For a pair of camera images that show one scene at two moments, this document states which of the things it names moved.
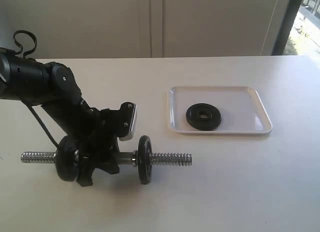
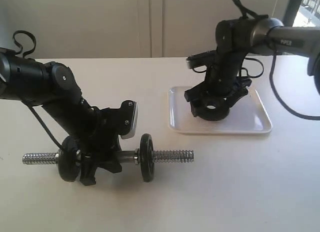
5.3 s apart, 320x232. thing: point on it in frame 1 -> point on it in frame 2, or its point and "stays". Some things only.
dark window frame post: x=294 y=6 stays
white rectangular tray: x=243 y=111 stays
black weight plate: x=203 y=116 -> x=211 y=108
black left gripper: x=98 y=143 stays
